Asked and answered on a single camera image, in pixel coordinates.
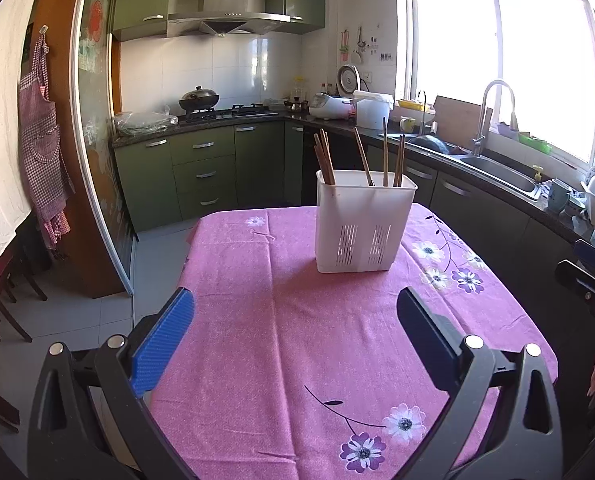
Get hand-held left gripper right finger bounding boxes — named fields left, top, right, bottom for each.
left=396, top=287, right=564, bottom=480

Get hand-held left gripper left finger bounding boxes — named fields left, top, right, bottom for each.
left=27, top=287, right=198, bottom=480

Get pink floral tablecloth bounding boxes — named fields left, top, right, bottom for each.
left=147, top=203, right=559, bottom=480

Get wooden cutting board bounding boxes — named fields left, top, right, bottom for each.
left=431, top=95, right=494, bottom=150

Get green kitchen base cabinet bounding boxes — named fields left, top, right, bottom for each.
left=113, top=121, right=304, bottom=233

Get white plastic bucket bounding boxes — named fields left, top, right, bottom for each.
left=352, top=90, right=395, bottom=131

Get checkered apron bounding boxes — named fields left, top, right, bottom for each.
left=17, top=34, right=76, bottom=252

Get steel range hood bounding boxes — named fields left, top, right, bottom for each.
left=166, top=0, right=292, bottom=39

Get white plastic chopstick holder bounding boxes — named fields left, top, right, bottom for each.
left=315, top=170, right=419, bottom=274

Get hanging wall utensils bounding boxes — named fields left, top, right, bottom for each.
left=339, top=26, right=394, bottom=67

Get floral glass sliding door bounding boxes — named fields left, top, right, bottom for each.
left=71, top=0, right=137, bottom=297

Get kitchen window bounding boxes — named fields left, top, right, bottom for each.
left=401, top=0, right=595, bottom=167

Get white rice cooker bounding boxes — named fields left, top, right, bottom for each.
left=309, top=64, right=362, bottom=122

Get black wok with lid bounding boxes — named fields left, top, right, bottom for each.
left=178, top=85, right=221, bottom=112

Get green plastic container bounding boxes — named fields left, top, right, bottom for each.
left=516, top=131, right=554, bottom=156

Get dark pan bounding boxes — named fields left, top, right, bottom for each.
left=416, top=134, right=451, bottom=157

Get clear plastic bag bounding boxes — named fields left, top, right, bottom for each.
left=112, top=109, right=179, bottom=137

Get dark sink counter cabinet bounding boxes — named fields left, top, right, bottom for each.
left=367, top=142, right=595, bottom=321

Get grey ceramic mug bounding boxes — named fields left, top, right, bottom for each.
left=546, top=178, right=572, bottom=214

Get stainless steel sink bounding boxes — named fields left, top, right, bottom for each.
left=455, top=154, right=542, bottom=197

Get black gas stove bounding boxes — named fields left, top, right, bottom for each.
left=183, top=103, right=281, bottom=123

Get dark wooden chair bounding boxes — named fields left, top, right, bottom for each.
left=0, top=247, right=49, bottom=345

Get chrome kitchen faucet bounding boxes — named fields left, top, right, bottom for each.
left=471, top=79, right=519, bottom=157

